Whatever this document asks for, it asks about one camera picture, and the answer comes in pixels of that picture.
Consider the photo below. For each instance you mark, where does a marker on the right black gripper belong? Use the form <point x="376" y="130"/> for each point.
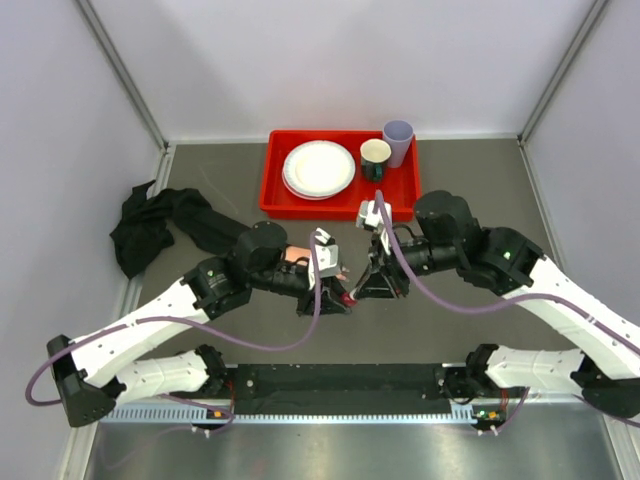
<point x="383" y="277"/>

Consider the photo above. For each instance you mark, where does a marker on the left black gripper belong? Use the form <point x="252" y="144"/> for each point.
<point x="328" y="306"/>

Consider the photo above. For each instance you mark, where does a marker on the red nail polish bottle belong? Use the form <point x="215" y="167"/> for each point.
<point x="348" y="300"/>

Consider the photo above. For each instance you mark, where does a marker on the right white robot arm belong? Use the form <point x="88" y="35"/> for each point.
<point x="602" y="368"/>

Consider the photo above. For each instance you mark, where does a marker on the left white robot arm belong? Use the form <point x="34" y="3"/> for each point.
<point x="96" y="373"/>

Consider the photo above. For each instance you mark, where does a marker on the mannequin hand with nails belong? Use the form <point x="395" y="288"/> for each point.
<point x="295" y="252"/>

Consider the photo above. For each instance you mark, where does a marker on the white paper plates stack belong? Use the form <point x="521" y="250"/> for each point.
<point x="318" y="170"/>

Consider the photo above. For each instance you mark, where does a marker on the dark green mug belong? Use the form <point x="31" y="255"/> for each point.
<point x="374" y="158"/>

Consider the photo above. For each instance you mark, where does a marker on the lavender plastic cup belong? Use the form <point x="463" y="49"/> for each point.
<point x="398" y="134"/>

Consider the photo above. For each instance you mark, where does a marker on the black sleeve cloth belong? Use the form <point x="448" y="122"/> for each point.
<point x="142" y="232"/>

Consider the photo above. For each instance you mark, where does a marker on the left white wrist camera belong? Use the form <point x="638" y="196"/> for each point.
<point x="326" y="251"/>

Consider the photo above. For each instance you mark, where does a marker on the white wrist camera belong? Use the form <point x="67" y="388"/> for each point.
<point x="326" y="251"/>
<point x="369" y="217"/>

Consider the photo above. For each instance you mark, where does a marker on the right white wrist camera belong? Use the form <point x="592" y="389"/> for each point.
<point x="369" y="217"/>

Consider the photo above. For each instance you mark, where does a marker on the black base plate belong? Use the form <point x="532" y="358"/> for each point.
<point x="337" y="389"/>

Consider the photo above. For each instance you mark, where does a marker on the grey slotted cable duct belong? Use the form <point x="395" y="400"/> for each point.
<point x="173" y="412"/>

